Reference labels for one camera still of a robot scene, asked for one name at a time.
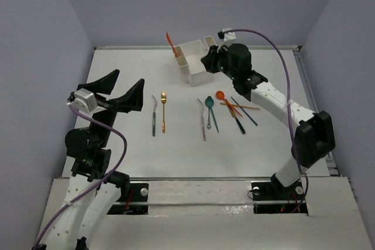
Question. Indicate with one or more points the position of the dark blue chopstick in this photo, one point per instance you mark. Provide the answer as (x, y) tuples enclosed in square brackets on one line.
[(246, 113)]

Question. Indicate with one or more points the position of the gold fork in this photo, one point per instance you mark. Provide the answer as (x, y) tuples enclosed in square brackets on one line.
[(163, 101)]

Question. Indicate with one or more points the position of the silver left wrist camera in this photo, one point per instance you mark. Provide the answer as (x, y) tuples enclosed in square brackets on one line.
[(83, 100)]

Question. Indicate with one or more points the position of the iridescent metal spoon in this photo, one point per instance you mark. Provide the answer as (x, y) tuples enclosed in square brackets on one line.
[(208, 126)]

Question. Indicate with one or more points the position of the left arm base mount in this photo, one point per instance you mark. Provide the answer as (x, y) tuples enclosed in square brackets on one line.
[(134, 203)]

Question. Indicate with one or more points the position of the orange plastic spoon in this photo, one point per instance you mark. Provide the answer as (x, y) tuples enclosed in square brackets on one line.
[(221, 96)]

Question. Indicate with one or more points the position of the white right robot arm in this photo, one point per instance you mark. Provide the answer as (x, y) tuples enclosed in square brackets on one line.
[(312, 132)]

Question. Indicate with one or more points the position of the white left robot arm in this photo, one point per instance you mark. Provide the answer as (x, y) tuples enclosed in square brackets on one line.
[(98, 150)]

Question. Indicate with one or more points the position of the orange chopstick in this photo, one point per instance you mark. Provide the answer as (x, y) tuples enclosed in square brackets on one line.
[(240, 106)]

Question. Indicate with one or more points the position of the gold knife green handle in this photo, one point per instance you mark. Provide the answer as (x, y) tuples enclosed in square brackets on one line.
[(243, 131)]

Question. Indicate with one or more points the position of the teal plastic spoon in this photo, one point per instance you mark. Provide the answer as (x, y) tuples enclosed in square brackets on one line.
[(210, 103)]

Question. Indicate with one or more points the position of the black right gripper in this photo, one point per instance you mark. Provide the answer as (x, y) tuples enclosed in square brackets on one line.
[(210, 59)]

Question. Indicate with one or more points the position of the dark handled silver fork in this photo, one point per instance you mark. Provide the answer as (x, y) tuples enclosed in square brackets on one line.
[(154, 116)]

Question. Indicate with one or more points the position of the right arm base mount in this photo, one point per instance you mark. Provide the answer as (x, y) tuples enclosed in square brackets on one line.
[(267, 199)]

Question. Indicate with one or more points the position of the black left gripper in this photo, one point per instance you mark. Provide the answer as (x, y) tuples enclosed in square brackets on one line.
[(108, 105)]

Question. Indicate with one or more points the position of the orange plastic knife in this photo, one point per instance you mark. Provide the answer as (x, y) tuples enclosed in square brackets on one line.
[(171, 45)]

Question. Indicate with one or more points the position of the white utensil caddy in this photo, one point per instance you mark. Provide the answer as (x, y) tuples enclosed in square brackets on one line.
[(188, 58)]

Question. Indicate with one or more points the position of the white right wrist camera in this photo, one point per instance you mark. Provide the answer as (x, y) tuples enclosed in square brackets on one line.
[(226, 36)]

